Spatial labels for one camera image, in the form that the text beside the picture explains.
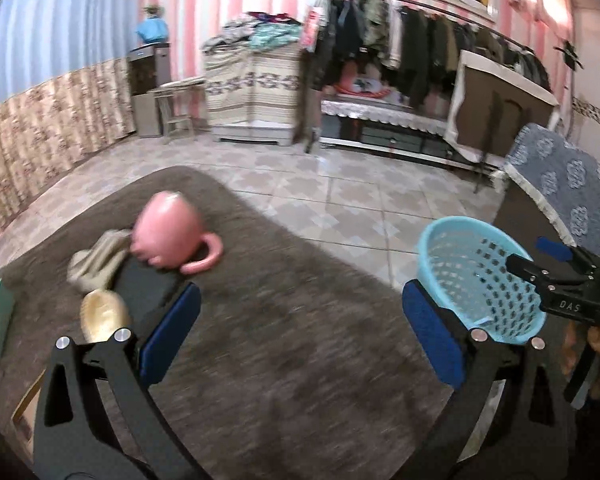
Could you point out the brown phone case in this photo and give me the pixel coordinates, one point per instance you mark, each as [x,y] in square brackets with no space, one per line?
[23,418]

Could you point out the shaggy brown carpet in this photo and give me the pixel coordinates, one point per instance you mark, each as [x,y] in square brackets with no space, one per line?
[299,366]

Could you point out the beige cloth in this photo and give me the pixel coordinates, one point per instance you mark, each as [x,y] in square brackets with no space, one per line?
[95,268]

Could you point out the cloth covered chest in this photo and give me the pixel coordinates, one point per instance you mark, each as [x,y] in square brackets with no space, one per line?
[253,96]

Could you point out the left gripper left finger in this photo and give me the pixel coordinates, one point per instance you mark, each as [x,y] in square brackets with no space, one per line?
[73,437]

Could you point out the clothes rack with garments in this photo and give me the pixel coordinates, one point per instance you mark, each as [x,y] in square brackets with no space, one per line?
[398,51]

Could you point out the pile of folded clothes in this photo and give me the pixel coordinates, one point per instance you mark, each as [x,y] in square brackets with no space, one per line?
[258,31]

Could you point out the water dispenser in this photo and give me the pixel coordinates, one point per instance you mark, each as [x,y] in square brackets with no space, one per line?
[149,68]

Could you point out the blue covered water bottle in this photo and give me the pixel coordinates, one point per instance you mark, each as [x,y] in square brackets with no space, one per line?
[153,29]

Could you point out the blue floral curtain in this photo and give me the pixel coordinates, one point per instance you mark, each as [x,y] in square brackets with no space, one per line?
[64,90]

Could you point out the blue patterned sofa cover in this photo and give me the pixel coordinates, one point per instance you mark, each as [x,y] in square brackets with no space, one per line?
[552,191]

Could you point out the low tv bench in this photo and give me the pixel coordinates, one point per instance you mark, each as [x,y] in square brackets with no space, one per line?
[382,127]

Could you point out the black notebook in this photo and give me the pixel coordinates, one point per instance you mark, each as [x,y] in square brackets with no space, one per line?
[144,289]

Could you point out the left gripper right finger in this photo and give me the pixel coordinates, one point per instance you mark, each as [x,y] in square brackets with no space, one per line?
[505,418]

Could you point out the light blue plastic basket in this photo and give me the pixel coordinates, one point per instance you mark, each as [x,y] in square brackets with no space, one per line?
[461,264]

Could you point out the small folding table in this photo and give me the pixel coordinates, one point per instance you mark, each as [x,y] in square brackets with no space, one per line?
[181,107]

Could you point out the pink pig mug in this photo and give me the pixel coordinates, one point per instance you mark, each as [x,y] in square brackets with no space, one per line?
[169,234]

